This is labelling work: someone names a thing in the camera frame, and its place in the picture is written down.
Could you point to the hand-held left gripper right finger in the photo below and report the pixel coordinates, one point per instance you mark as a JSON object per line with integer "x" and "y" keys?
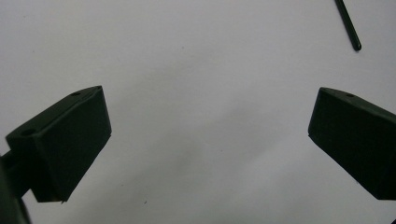
{"x": 358, "y": 137}

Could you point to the thin black pen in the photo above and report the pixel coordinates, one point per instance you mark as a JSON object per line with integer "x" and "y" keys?
{"x": 348, "y": 25}

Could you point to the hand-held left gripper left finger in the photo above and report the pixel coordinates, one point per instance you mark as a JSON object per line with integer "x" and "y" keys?
{"x": 71, "y": 140}

